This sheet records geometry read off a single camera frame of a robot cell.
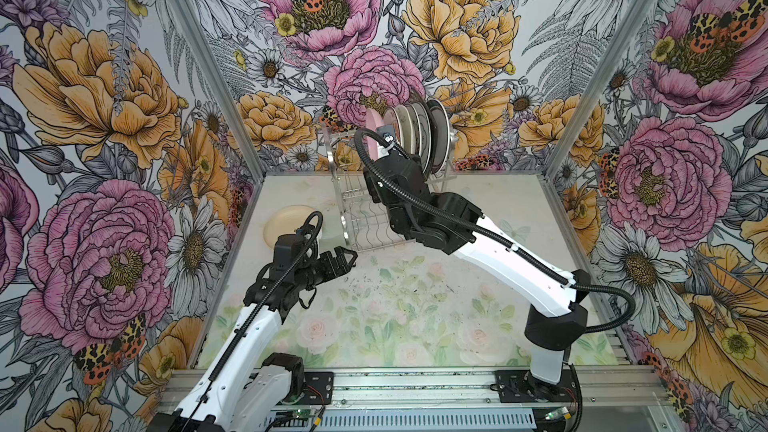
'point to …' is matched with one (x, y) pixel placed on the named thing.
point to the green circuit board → (301, 413)
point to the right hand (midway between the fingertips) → (390, 167)
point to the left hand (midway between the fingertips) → (345, 268)
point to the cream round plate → (286, 220)
